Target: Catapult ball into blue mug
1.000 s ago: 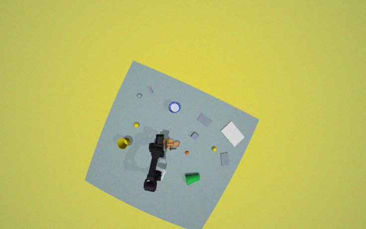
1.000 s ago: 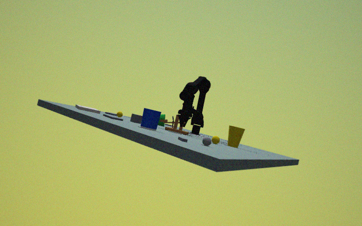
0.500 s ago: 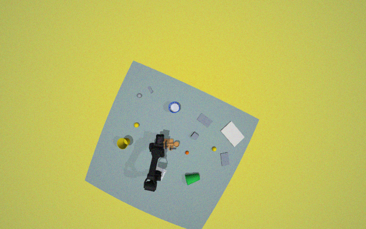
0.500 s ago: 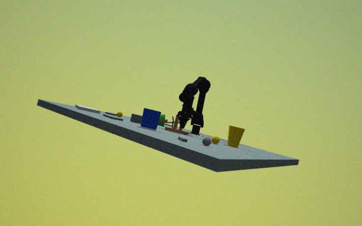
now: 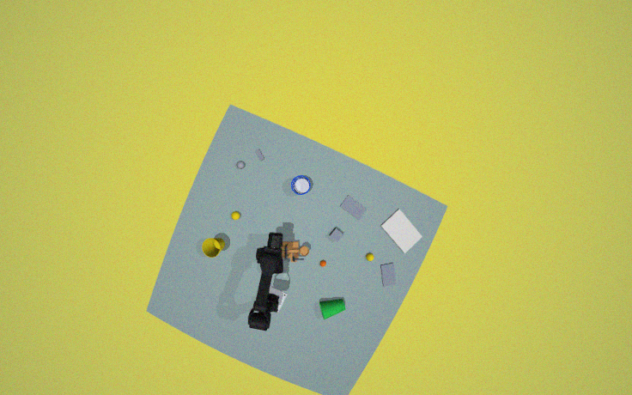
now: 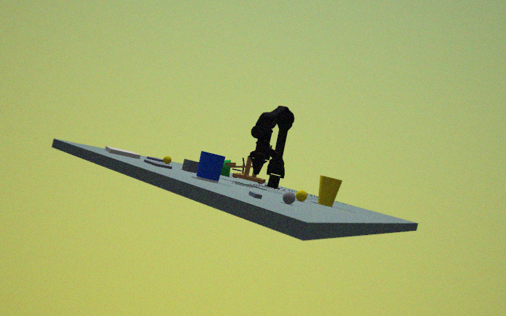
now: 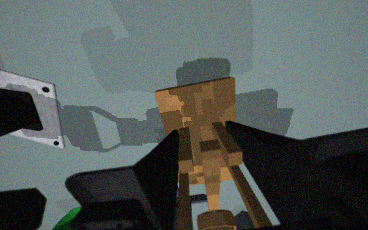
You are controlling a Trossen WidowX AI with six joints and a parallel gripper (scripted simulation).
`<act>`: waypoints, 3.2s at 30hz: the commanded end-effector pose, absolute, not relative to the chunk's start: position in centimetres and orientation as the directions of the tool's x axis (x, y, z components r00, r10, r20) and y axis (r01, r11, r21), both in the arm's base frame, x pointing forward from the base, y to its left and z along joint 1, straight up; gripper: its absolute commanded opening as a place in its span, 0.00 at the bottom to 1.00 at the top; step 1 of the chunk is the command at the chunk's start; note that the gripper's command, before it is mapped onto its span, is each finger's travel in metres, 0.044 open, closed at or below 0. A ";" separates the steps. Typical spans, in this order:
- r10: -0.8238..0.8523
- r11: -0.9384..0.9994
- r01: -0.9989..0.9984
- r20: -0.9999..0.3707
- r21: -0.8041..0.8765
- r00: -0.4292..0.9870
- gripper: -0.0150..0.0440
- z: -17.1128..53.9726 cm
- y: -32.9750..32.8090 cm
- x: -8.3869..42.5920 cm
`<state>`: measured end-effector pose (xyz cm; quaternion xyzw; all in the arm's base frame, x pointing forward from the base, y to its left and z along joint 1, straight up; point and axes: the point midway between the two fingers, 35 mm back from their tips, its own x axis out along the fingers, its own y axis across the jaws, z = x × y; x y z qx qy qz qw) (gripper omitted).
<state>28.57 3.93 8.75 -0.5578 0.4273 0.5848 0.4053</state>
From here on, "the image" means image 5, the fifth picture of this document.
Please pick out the blue mug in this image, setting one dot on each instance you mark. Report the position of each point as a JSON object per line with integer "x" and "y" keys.
{"x": 300, "y": 185}

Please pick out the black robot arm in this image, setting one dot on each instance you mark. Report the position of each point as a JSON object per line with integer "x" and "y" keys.
{"x": 269, "y": 258}

